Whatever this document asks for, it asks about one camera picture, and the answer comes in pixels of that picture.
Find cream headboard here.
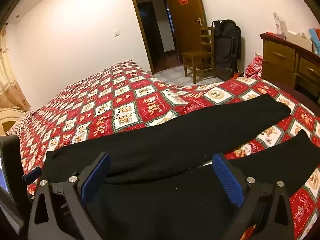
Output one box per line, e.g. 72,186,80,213
0,107,25,137

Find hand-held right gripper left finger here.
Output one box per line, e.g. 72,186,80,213
27,151,112,240

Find black luggage bag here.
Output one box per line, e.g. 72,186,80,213
212,19,242,77

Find red plaid cloth bundle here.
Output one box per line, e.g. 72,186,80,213
244,54,264,79

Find beige patterned curtain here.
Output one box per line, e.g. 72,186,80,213
0,26,31,112

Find striped pillow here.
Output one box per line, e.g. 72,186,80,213
6,110,38,137

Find dark wooden door frame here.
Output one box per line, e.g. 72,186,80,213
128,0,181,75

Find blue gift bag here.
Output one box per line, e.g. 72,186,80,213
308,28,320,54

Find white printed box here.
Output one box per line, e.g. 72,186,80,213
272,12,288,39

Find wooden dresser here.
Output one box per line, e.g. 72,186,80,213
259,33,320,101

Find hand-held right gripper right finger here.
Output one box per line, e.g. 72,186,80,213
212,152,294,240

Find wooden chair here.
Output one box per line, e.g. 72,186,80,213
181,26,217,84

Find black pants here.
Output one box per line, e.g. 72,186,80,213
42,94,320,240

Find brown wooden door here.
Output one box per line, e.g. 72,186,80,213
164,0,213,64

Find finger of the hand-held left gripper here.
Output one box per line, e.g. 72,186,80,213
22,167,42,184

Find red printed blanket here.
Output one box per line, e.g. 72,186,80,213
19,60,320,240

